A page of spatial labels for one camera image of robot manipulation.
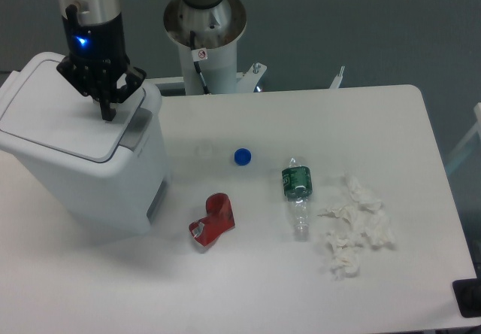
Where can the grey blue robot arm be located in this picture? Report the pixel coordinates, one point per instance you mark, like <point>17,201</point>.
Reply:
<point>103,10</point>

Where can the black device at edge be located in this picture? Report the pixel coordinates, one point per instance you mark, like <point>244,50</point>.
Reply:
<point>467,295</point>

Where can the white trash can lid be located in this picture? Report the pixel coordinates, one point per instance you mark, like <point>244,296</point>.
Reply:
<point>40,107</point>

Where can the white trash can body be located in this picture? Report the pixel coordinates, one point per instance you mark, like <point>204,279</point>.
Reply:
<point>115,172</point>

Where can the crumpled white tissue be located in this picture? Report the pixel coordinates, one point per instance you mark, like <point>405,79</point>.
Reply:
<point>362,221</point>

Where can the white metal bracket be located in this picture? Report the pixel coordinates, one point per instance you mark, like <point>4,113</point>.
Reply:
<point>251,81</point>

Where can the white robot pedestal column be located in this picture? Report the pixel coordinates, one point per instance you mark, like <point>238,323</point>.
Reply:
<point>206,40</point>

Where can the blue bottle cap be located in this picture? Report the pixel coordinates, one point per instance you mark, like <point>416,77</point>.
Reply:
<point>242,156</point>

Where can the clear green-label plastic bottle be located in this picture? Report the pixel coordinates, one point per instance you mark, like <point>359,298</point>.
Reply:
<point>297,189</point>

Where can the white frame at right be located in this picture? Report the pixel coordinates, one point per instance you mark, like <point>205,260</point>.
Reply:
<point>466,146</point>

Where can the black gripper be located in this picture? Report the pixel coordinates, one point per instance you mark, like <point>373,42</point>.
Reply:
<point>97,61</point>

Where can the crushed red can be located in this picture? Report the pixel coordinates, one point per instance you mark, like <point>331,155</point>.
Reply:
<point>218,219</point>

